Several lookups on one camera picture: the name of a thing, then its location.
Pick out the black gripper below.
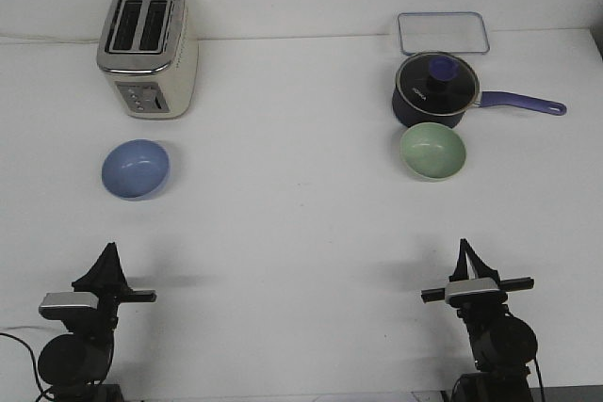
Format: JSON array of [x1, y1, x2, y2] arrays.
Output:
[[72, 242, 156, 320], [420, 238, 534, 322]]

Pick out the blue bowl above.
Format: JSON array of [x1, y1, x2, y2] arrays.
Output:
[[101, 139, 171, 201]]

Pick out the green bowl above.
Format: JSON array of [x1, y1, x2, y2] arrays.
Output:
[[399, 122, 467, 181]]

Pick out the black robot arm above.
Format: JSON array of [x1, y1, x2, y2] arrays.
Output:
[[37, 242, 156, 401], [420, 238, 538, 401]]

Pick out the dark blue saucepan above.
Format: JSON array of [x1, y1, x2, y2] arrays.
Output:
[[392, 88, 567, 128]]

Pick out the glass pot lid blue knob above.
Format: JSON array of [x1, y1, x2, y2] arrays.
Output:
[[396, 52, 480, 116]]

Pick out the cream and silver toaster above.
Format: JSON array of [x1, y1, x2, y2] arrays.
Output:
[[96, 0, 199, 120]]

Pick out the clear blue-rimmed container lid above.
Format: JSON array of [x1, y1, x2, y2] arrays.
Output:
[[397, 11, 490, 56]]

